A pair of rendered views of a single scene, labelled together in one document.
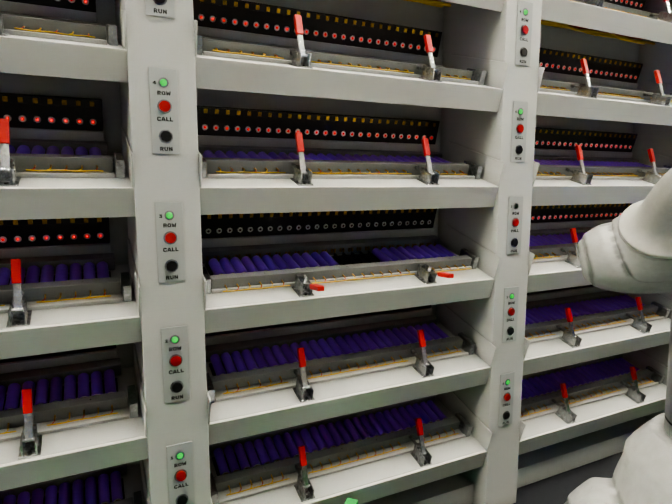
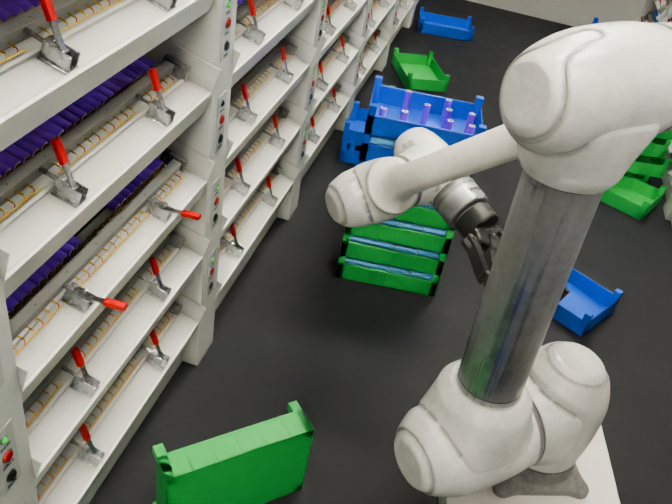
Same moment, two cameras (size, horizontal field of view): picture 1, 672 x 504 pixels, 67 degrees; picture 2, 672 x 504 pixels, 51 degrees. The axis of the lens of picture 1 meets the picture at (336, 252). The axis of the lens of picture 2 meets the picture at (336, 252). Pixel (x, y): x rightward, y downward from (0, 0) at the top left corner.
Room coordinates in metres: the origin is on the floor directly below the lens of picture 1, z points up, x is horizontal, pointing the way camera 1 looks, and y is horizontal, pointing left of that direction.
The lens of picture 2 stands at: (0.14, 0.49, 1.32)
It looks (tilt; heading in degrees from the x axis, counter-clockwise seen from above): 37 degrees down; 305
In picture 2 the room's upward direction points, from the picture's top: 11 degrees clockwise
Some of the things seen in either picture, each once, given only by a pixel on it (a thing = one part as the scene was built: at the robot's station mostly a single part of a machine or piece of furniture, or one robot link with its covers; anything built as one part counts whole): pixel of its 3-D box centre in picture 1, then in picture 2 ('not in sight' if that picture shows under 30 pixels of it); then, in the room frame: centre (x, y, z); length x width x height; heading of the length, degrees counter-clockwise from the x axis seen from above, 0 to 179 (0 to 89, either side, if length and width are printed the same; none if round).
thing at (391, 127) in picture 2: not in sight; (425, 114); (1.00, -1.04, 0.52); 0.30 x 0.20 x 0.08; 34
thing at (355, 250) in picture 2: not in sight; (394, 235); (1.00, -1.04, 0.12); 0.30 x 0.20 x 0.08; 34
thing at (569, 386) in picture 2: not in sight; (553, 401); (0.30, -0.48, 0.43); 0.18 x 0.16 x 0.22; 70
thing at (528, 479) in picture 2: not in sight; (529, 438); (0.31, -0.51, 0.29); 0.22 x 0.18 x 0.06; 137
